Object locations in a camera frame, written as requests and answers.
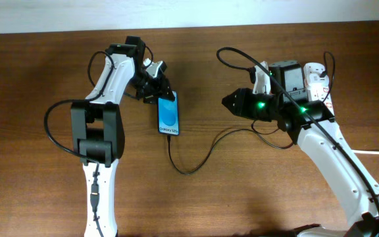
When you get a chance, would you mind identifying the black charger cable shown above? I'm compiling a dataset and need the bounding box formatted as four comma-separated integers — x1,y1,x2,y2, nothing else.
166,51,336,176

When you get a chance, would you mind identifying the blue Galaxy smartphone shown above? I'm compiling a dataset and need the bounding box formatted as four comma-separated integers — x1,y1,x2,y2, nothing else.
158,91,180,136

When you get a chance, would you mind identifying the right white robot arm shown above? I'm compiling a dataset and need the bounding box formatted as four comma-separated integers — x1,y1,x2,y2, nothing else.
222,61,379,236

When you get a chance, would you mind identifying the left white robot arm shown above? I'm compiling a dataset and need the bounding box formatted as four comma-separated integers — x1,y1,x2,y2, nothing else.
70,36,176,236

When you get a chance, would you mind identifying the white power strip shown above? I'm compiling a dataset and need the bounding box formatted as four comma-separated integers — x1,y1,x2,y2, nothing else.
303,63,334,114

